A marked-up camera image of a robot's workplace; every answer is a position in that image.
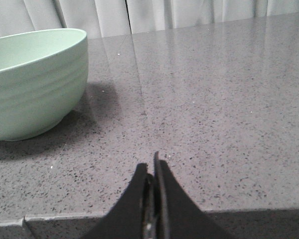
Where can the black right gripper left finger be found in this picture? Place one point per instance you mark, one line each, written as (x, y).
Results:
(125, 219)

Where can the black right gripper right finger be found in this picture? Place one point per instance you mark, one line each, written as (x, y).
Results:
(179, 217)

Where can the green ribbed bowl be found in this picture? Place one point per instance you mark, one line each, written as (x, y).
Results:
(43, 75)

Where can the white curtain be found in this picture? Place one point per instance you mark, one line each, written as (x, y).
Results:
(105, 18)

